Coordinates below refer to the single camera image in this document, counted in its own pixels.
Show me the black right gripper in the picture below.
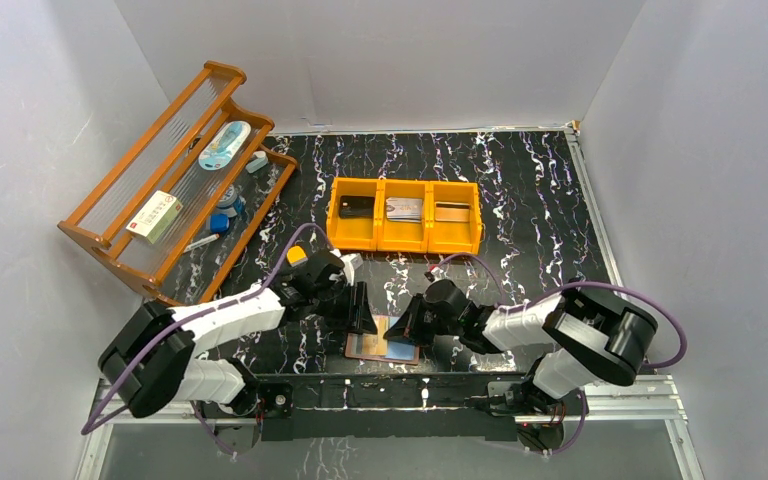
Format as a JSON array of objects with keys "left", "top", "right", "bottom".
[{"left": 385, "top": 292, "right": 462, "bottom": 346}]

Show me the pink leather card holder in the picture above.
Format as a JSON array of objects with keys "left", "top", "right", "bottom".
[{"left": 345, "top": 315, "right": 420, "bottom": 366}]

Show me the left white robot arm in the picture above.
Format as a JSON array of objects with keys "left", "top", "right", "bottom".
[{"left": 98, "top": 250, "right": 378, "bottom": 418}]

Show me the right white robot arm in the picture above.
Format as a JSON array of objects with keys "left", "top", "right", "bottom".
[{"left": 384, "top": 280, "right": 658, "bottom": 414}]

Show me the gold VIP card in holder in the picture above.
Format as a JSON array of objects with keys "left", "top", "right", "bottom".
[{"left": 356, "top": 334, "right": 388, "bottom": 357}]

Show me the card stack middle bin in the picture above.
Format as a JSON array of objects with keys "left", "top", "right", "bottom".
[{"left": 385, "top": 197, "right": 424, "bottom": 223}]

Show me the card in right bin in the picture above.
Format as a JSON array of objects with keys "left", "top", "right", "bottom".
[{"left": 434, "top": 202, "right": 472, "bottom": 223}]

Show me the small yellow grey box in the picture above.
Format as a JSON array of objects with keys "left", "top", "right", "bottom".
[{"left": 285, "top": 245, "right": 308, "bottom": 267}]

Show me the yellow three-compartment bin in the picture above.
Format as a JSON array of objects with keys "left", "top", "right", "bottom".
[{"left": 326, "top": 177, "right": 483, "bottom": 254}]

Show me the white orange marker pen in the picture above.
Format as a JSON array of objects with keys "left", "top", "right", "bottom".
[{"left": 183, "top": 233, "right": 221, "bottom": 253}]

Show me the blue round cap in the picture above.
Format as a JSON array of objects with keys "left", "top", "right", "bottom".
[{"left": 207, "top": 214, "right": 230, "bottom": 235}]

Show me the blue white tape roll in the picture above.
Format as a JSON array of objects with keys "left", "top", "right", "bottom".
[{"left": 216, "top": 185, "right": 245, "bottom": 218}]

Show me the orange wooden shelf rack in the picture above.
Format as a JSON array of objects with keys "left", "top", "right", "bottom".
[{"left": 58, "top": 61, "right": 298, "bottom": 305}]

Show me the blue white toothbrush package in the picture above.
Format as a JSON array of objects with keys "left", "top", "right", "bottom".
[{"left": 198, "top": 120, "right": 251, "bottom": 171}]

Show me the white green medicine box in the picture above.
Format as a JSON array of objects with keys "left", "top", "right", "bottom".
[{"left": 126, "top": 190, "right": 183, "bottom": 244}]

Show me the black metal base rail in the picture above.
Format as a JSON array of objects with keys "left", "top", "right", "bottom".
[{"left": 89, "top": 370, "right": 690, "bottom": 445}]

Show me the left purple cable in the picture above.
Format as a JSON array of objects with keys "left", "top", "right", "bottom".
[{"left": 80, "top": 223, "right": 336, "bottom": 458}]

